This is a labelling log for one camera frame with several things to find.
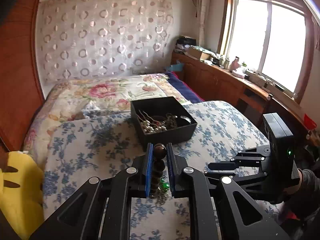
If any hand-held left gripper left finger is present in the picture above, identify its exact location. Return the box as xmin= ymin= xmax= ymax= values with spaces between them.
xmin=30 ymin=142 xmax=153 ymax=240

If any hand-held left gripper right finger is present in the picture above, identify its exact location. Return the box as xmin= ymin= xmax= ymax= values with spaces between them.
xmin=166 ymin=142 xmax=292 ymax=240

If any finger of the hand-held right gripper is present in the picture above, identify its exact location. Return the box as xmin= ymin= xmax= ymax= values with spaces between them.
xmin=204 ymin=169 xmax=272 ymax=200
xmin=207 ymin=147 xmax=272 ymax=172

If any dark wooden bead bracelet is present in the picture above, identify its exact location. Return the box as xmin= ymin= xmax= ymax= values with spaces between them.
xmin=150 ymin=142 xmax=167 ymax=196

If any black square box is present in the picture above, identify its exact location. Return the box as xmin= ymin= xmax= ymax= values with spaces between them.
xmin=130 ymin=96 xmax=197 ymax=150

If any white pearl string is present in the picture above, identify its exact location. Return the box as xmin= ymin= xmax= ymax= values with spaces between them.
xmin=141 ymin=120 xmax=167 ymax=133

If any silver metal bangle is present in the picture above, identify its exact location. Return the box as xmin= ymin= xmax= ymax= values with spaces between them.
xmin=175 ymin=115 xmax=192 ymax=125

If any dark metal hairpin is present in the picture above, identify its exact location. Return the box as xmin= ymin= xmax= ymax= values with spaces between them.
xmin=138 ymin=110 xmax=162 ymax=128

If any person's right forearm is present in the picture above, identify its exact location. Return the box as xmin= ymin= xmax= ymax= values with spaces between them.
xmin=282 ymin=169 xmax=320 ymax=222

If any blue floral blanket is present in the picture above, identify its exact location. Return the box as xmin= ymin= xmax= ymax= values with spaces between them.
xmin=42 ymin=100 xmax=283 ymax=240

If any long wooden cabinet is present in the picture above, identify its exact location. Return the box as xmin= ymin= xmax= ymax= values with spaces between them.
xmin=171 ymin=51 xmax=320 ymax=147

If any navy blue pillow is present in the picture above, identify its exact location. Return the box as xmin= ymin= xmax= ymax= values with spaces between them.
xmin=165 ymin=71 xmax=205 ymax=103

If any pink floral quilt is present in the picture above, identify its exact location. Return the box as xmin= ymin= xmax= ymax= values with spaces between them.
xmin=22 ymin=73 xmax=192 ymax=155

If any light blue cloth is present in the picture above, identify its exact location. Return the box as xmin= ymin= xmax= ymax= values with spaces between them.
xmin=169 ymin=61 xmax=185 ymax=72

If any cardboard box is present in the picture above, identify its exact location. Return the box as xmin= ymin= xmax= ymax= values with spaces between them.
xmin=187 ymin=46 xmax=211 ymax=61

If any window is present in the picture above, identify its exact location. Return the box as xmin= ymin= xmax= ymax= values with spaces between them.
xmin=217 ymin=0 xmax=315 ymax=103

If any pile of dark clothes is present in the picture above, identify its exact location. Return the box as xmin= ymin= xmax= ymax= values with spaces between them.
xmin=176 ymin=37 xmax=197 ymax=53

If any yellow plush toy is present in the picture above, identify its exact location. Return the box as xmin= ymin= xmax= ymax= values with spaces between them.
xmin=0 ymin=151 xmax=45 ymax=240

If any circle patterned sheer curtain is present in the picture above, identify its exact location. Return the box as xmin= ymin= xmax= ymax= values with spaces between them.
xmin=37 ymin=0 xmax=174 ymax=83

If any patterned window curtain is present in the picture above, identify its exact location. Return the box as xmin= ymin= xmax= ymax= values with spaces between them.
xmin=194 ymin=0 xmax=213 ymax=44

